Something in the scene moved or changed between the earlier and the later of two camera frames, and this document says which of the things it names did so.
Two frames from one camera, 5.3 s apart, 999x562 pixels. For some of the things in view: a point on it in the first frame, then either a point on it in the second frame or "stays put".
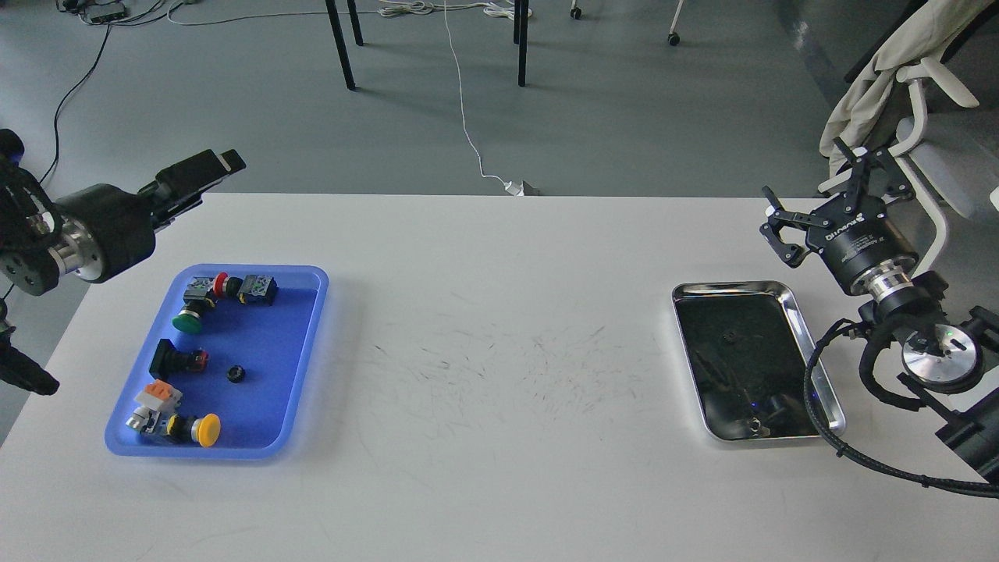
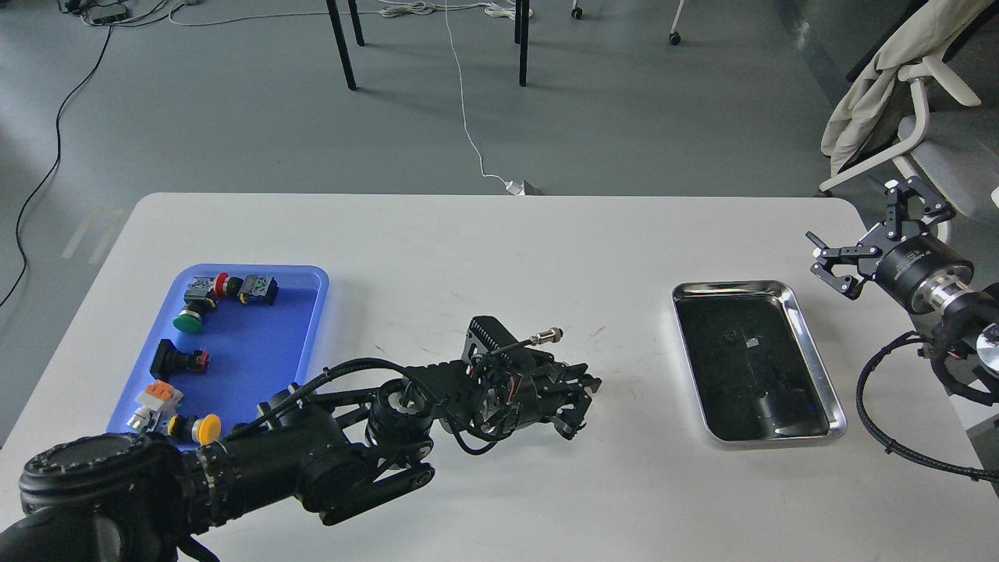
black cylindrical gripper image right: (853, 234) -> (924, 271)
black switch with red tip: (169, 361) stays put
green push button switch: (198, 297) stays put
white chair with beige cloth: (953, 157) stays put
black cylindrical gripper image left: (122, 221) -> (538, 400)
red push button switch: (254, 289) stays put
